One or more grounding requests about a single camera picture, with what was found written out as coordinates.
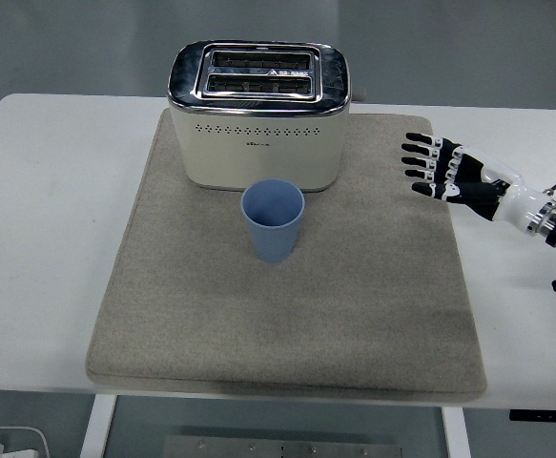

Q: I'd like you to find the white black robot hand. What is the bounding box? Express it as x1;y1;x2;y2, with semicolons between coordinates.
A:
400;132;551;234

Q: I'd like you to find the blue ribbed plastic cup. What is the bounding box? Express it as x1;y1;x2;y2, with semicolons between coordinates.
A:
239;178;306;264

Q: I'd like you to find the black table control panel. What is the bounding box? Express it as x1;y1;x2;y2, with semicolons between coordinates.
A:
508;408;556;424

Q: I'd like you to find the white table leg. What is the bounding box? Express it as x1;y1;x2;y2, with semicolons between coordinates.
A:
79;394;117;458
441;406;472;458

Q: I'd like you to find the beige felt mat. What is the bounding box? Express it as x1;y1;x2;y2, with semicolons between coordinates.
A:
84;108;488;400

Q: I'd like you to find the cream chrome two-slot toaster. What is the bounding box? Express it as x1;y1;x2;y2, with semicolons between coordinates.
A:
165;40;367;194

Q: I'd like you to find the grey metal plate with screws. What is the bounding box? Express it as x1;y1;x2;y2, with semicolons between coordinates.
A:
164;434;403;458

